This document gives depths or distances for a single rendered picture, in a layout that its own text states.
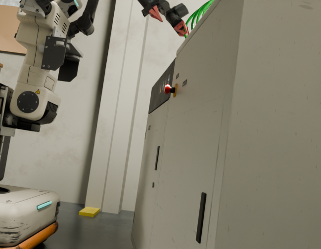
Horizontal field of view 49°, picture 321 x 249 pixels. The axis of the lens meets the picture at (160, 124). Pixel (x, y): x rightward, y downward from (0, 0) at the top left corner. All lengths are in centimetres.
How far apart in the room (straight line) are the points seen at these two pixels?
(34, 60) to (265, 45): 131
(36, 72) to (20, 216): 66
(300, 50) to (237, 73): 14
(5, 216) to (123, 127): 180
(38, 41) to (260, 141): 136
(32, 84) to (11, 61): 206
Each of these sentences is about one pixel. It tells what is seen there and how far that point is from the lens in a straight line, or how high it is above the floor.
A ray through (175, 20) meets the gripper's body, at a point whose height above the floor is 129.
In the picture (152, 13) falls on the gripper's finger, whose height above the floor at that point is 124.
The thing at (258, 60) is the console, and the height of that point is 77.
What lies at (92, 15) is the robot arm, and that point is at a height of 129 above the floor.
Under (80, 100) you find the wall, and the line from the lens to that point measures 350.
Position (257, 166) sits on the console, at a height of 57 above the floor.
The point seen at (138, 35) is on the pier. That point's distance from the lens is 331.
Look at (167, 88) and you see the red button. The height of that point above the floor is 80.
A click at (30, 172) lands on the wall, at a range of 360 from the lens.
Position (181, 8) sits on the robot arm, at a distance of 206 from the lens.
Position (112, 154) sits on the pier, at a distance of 315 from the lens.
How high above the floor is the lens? 57
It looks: 5 degrees up
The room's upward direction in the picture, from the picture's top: 8 degrees clockwise
